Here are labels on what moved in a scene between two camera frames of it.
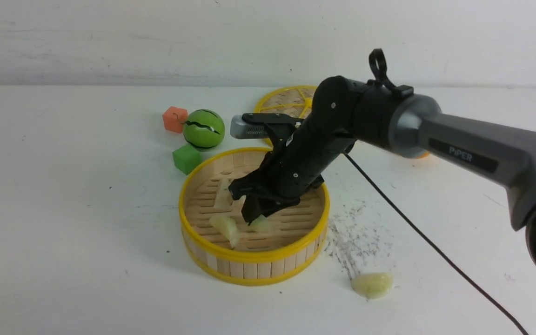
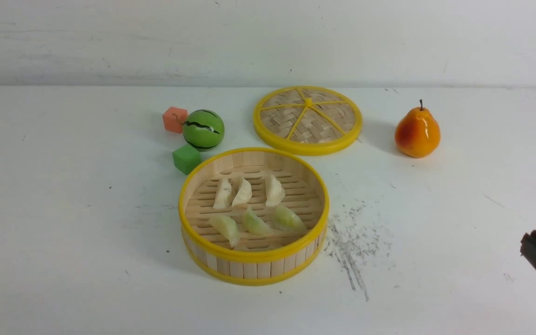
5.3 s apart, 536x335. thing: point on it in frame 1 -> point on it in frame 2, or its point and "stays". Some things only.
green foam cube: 186,158 stays
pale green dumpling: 227,227 stays
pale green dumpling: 372,285 -> 285,220
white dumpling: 224,198 stays
